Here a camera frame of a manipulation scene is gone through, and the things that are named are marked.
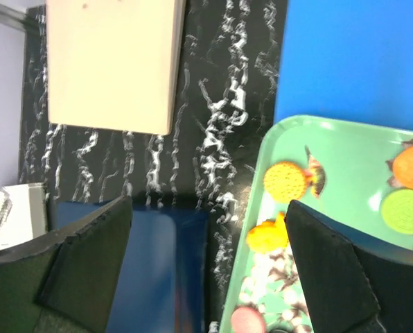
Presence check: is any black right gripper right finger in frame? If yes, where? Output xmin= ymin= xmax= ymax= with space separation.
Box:
xmin=285 ymin=200 xmax=413 ymax=332

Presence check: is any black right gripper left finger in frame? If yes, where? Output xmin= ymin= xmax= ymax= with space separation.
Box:
xmin=0 ymin=196 xmax=132 ymax=332

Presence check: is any blue tin lid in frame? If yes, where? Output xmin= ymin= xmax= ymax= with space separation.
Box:
xmin=52 ymin=200 xmax=209 ymax=333

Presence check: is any white manual booklet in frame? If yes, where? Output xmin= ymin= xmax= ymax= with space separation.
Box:
xmin=0 ymin=182 xmax=49 ymax=250

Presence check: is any green round cookie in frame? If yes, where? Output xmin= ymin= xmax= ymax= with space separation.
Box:
xmin=380 ymin=189 xmax=413 ymax=235

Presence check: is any orange fish cookie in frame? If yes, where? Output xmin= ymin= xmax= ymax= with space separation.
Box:
xmin=246 ymin=212 xmax=289 ymax=253

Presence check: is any green floral serving tray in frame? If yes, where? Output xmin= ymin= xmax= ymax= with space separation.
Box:
xmin=220 ymin=115 xmax=413 ymax=332

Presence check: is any pink sandwich cookie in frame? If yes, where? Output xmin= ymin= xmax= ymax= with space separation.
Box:
xmin=231 ymin=307 xmax=266 ymax=333

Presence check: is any orange round cookie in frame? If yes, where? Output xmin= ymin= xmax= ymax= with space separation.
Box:
xmin=263 ymin=162 xmax=308 ymax=203

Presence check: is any tan cardboard sheet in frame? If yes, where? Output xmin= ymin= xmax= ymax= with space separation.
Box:
xmin=46 ymin=0 xmax=186 ymax=135

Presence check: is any blue folder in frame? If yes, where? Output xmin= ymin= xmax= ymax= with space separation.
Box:
xmin=274 ymin=1 xmax=413 ymax=130

